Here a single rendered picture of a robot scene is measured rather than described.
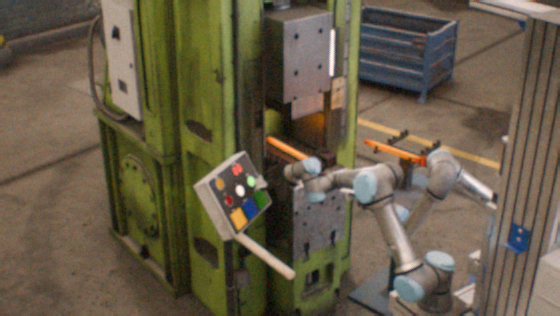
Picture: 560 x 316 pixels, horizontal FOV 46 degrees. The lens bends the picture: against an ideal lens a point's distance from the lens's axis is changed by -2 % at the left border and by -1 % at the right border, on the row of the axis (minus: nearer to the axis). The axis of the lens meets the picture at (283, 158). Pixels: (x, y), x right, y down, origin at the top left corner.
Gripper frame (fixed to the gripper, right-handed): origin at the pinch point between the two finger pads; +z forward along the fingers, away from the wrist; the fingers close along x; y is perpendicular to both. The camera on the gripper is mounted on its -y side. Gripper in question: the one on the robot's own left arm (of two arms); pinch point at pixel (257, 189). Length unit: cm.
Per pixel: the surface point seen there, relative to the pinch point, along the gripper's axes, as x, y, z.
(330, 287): -56, -86, 31
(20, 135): -154, 77, 344
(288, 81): -33, 36, -21
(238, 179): 7.2, 9.1, 1.3
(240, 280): -13, -49, 51
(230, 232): 27.0, -7.4, 2.9
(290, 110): -35.8, 22.7, -12.6
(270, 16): -37, 67, -25
